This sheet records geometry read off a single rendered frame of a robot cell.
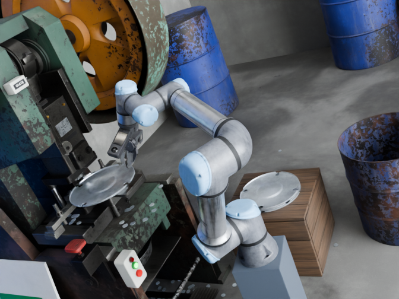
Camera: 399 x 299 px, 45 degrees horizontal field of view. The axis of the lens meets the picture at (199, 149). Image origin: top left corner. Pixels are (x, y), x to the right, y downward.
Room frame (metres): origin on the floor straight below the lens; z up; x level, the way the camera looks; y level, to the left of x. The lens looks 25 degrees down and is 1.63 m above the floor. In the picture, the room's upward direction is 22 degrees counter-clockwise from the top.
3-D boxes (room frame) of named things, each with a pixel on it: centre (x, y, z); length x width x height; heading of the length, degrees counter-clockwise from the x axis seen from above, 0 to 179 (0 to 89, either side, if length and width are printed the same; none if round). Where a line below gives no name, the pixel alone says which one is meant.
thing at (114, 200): (1.79, 0.39, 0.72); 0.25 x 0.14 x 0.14; 54
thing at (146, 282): (1.90, 0.54, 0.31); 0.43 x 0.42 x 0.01; 144
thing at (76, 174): (1.89, 0.53, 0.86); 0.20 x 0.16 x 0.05; 144
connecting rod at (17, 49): (1.89, 0.53, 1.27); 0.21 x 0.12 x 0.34; 54
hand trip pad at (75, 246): (1.49, 0.54, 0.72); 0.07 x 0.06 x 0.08; 54
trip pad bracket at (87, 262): (1.50, 0.53, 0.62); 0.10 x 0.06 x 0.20; 144
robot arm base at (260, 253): (1.44, -0.06, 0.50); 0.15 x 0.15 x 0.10
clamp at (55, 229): (1.75, 0.63, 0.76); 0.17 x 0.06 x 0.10; 144
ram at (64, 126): (1.87, 0.50, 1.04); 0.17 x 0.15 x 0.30; 54
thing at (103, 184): (1.82, 0.43, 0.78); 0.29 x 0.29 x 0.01
